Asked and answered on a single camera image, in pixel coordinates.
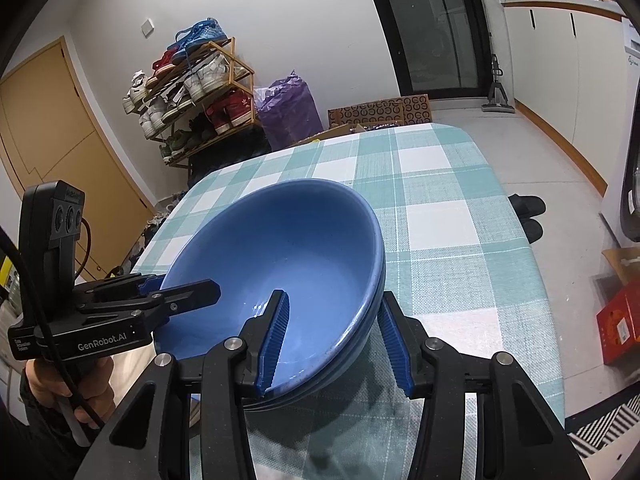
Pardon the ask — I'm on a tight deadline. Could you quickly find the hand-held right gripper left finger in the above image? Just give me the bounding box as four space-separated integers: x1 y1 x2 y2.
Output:
75 290 291 480

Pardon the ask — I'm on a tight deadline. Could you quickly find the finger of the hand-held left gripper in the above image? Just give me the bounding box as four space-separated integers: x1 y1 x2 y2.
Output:
75 272 165 311
132 280 222 331

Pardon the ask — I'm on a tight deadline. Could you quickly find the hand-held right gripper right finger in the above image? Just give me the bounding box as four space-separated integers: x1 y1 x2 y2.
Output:
377 294 593 480

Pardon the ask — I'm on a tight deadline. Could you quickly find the blue bowl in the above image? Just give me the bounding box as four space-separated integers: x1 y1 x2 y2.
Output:
240 260 387 403
154 178 385 392
242 280 387 413

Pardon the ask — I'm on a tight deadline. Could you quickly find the person's left forearm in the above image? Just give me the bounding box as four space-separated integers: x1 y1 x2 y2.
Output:
0 390 101 480

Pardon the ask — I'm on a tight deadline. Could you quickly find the person's left hand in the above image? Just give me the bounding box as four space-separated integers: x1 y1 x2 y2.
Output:
25 355 118 428

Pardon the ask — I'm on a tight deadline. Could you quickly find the scattered shoes pile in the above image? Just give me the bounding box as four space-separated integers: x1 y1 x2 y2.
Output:
135 192 186 261

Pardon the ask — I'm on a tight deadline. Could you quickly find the teal checked tablecloth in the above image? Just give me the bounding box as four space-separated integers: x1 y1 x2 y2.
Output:
131 122 568 480

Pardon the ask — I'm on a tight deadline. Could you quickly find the black slipper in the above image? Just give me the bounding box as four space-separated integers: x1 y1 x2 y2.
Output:
507 194 547 218
520 217 545 243

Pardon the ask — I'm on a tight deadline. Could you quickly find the wooden door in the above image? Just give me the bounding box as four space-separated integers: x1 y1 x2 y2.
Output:
0 35 158 281

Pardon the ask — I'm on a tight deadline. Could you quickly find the wooden shoe rack with shoes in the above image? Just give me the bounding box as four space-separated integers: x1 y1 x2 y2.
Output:
122 17 258 163

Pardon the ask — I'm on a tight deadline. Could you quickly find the purple plastic bag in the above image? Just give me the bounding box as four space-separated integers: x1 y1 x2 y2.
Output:
254 71 323 153

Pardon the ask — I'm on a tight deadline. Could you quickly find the open brown cardboard box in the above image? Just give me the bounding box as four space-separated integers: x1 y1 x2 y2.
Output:
292 122 368 147

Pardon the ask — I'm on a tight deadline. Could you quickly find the orange red carton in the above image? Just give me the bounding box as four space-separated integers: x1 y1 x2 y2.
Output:
595 287 640 366

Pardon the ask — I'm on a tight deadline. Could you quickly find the patterned cardboard box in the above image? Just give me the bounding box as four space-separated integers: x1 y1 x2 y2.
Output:
327 94 432 131

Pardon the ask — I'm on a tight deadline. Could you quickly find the black white patterned mat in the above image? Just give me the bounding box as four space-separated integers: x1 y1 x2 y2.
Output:
567 392 640 461

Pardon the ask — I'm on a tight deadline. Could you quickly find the small brown cardboard box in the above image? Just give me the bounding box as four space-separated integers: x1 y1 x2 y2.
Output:
601 246 640 286

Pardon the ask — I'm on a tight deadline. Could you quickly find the upright vacuum cleaner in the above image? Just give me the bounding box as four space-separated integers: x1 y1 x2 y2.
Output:
481 30 516 113

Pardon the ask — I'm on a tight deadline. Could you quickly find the black-framed glass door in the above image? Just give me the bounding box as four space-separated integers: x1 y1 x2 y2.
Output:
359 0 493 106

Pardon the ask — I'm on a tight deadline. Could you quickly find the white cabinet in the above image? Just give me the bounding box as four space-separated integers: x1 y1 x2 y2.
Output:
502 0 631 201

